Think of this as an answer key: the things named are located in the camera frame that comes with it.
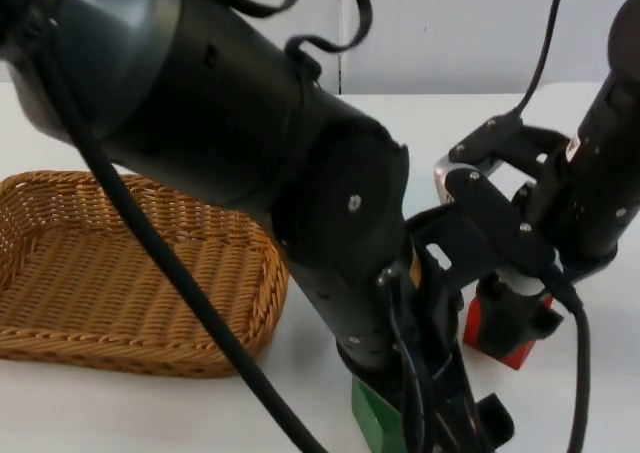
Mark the green cube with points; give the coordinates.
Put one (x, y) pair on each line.
(372, 413)

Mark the red cube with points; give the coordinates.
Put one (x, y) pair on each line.
(471, 325)

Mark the pale brown wicker basket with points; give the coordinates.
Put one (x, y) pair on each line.
(100, 283)

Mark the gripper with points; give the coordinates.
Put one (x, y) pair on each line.
(440, 323)
(505, 323)

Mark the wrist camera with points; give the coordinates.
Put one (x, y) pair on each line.
(492, 208)

